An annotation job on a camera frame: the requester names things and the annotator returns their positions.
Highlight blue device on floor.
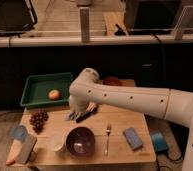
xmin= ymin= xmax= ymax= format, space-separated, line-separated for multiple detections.
xmin=150 ymin=132 xmax=168 ymax=153

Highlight small black object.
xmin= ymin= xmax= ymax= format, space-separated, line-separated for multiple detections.
xmin=114 ymin=24 xmax=126 ymax=36

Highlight purple bowl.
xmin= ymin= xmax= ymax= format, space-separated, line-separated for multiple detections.
xmin=65 ymin=127 xmax=95 ymax=157

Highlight red-yellow apple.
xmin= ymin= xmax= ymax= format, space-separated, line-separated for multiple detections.
xmin=48 ymin=89 xmax=61 ymax=100

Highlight white vertical post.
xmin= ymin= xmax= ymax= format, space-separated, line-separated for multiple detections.
xmin=79 ymin=7 xmax=90 ymax=43

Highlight blue plastic cup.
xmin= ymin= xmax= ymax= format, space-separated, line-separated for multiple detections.
xmin=10 ymin=125 xmax=28 ymax=142

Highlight black monitor right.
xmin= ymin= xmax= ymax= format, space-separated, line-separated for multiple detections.
xmin=124 ymin=0 xmax=181 ymax=35

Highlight green plastic tray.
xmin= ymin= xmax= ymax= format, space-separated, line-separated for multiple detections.
xmin=20 ymin=72 xmax=73 ymax=109

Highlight silver fork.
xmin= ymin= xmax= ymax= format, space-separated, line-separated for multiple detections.
xmin=104 ymin=124 xmax=112 ymax=156

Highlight black monitor left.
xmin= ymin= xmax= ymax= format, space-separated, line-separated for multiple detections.
xmin=0 ymin=0 xmax=38 ymax=34

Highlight orange-red bowl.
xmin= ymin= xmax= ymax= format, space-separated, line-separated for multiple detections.
xmin=103 ymin=77 xmax=122 ymax=86

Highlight orange carrot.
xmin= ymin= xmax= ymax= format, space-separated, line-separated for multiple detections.
xmin=5 ymin=140 xmax=22 ymax=166

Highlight black monitor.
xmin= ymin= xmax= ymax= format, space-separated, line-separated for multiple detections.
xmin=124 ymin=0 xmax=181 ymax=35
xmin=0 ymin=0 xmax=38 ymax=34

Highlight blue sponge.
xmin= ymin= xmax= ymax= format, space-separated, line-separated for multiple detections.
xmin=123 ymin=128 xmax=143 ymax=150

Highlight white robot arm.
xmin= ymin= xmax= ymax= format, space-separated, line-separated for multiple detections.
xmin=69 ymin=68 xmax=193 ymax=171

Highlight white horizontal rail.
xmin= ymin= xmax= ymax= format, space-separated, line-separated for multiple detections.
xmin=0 ymin=34 xmax=193 ymax=48

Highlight bunch of red grapes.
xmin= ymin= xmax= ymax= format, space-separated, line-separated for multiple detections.
xmin=29 ymin=111 xmax=49 ymax=134

